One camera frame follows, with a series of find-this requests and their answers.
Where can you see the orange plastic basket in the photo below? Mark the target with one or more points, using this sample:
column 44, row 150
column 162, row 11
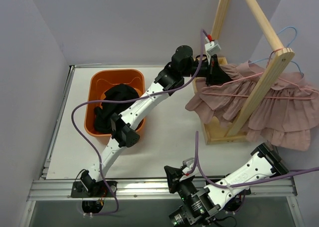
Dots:
column 100, row 83

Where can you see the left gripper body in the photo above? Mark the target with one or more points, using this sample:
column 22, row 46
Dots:
column 213, row 69

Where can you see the pink wire hanger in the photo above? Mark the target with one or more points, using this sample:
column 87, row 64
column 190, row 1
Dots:
column 290, row 86

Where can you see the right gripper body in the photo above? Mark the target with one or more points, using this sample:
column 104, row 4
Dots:
column 176, row 180

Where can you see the black pleated skirt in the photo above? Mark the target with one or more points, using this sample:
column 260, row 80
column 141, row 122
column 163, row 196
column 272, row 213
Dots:
column 120, row 92

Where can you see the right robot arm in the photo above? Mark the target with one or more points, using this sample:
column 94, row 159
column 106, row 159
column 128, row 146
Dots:
column 201, row 206

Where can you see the blue wire hanger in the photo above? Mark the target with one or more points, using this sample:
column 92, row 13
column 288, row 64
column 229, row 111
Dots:
column 288, row 45

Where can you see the pink ruffled skirt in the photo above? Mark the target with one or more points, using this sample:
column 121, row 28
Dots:
column 284, row 123

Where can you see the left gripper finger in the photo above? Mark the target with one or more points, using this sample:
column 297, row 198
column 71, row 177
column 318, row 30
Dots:
column 216, row 79
column 220, row 65

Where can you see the aluminium mounting rail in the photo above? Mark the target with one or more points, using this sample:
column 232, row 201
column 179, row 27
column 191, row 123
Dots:
column 168, row 139

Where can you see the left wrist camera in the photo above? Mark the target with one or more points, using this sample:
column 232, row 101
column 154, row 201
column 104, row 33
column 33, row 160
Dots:
column 211, row 47

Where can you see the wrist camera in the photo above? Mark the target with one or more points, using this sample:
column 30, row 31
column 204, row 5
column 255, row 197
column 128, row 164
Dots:
column 188, row 169
column 211, row 47

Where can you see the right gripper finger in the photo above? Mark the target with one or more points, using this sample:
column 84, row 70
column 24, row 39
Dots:
column 173, row 174
column 173, row 184

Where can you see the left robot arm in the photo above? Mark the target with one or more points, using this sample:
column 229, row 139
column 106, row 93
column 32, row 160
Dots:
column 92, row 182

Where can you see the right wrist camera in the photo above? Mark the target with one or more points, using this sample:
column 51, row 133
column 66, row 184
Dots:
column 188, row 169

